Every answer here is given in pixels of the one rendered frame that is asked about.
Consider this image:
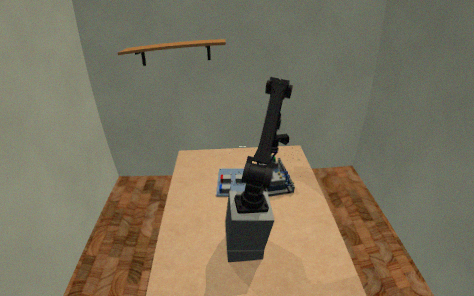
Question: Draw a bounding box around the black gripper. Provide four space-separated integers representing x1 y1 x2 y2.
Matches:
271 147 278 159

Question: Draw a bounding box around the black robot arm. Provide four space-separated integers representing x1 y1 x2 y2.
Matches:
234 77 293 214

